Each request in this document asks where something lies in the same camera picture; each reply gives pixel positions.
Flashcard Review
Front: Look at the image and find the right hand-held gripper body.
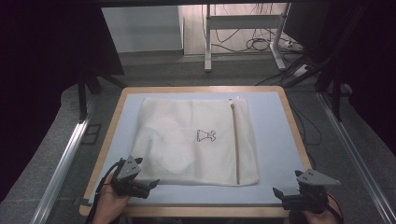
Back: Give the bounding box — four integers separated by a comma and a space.
280, 168, 342, 215

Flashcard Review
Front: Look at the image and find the person's right hand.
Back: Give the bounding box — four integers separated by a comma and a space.
302, 193, 340, 224

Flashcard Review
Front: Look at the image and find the dark curtain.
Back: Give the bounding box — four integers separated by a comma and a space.
323, 0, 396, 157
0, 0, 125, 203

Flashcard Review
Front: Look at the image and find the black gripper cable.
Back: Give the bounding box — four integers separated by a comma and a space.
85, 158, 125, 224
325, 192, 345, 224

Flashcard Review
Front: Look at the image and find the aluminium floor rail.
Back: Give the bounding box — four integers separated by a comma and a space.
30, 119, 92, 224
317, 92, 396, 224

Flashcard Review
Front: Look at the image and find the black floor frame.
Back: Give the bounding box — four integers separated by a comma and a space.
80, 123, 103, 146

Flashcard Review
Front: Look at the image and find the white metal desk frame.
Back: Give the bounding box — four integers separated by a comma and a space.
203, 3, 292, 73

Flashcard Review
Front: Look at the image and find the light blue table mat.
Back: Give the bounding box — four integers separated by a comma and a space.
88, 91, 308, 206

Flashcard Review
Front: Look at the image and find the white cabinet panel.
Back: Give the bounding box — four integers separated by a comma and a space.
100, 5, 185, 54

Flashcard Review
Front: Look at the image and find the black metal stand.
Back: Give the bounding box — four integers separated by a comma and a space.
313, 59, 344, 123
77, 66, 128, 123

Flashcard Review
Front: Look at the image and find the black floor cable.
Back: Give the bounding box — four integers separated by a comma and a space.
285, 92, 323, 171

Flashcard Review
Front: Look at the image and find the tangle of black floor cables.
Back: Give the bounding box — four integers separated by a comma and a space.
210, 3, 304, 54

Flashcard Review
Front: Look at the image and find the person's left hand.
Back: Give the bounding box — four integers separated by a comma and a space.
92, 173, 132, 224

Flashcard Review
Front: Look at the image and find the white power strip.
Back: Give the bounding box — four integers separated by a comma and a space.
292, 63, 312, 78

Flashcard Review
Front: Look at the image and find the white mesh laundry bag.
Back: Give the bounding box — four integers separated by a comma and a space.
130, 96, 261, 187

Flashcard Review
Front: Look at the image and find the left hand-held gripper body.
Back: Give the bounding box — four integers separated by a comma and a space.
110, 155, 151, 200

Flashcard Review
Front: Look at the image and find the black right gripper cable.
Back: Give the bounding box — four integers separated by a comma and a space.
325, 192, 345, 224

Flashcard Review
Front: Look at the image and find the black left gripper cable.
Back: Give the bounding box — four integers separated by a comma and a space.
85, 158, 125, 224

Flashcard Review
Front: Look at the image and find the wooden table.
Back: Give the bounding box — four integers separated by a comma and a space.
78, 85, 329, 218

